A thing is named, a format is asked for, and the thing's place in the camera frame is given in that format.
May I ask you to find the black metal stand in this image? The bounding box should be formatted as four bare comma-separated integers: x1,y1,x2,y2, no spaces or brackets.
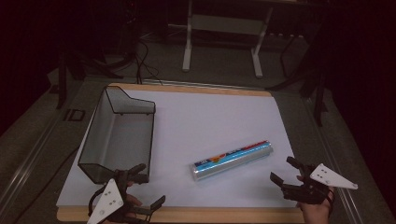
266,29,331,128
55,46,125,110

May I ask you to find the metal rail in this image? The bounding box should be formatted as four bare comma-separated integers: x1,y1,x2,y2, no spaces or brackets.
303,96,363,224
0,106,68,223

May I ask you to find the black looped gripper cable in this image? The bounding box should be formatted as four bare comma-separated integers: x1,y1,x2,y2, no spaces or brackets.
88,184,107,217

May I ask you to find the person's right hand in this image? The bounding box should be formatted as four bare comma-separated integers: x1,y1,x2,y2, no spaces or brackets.
296,187,336,224

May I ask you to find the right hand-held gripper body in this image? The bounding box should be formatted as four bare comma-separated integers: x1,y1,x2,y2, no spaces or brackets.
281,162,360,206

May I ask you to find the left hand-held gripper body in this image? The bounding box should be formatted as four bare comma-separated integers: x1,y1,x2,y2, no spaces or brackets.
86,169,151,224

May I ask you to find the white metal desk frame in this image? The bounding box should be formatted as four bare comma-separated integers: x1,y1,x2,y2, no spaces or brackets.
181,0,276,79

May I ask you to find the silver roll with colourful label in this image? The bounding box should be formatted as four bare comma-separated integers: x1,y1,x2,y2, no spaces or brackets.
191,140,275,182

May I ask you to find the black wire mesh basket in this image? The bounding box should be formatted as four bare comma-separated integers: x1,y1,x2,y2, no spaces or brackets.
77,85,157,186

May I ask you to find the white paper sheet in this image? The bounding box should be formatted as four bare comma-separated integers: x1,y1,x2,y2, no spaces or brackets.
56,88,302,209

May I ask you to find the person's left hand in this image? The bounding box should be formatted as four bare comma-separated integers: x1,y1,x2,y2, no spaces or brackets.
122,181,144,219

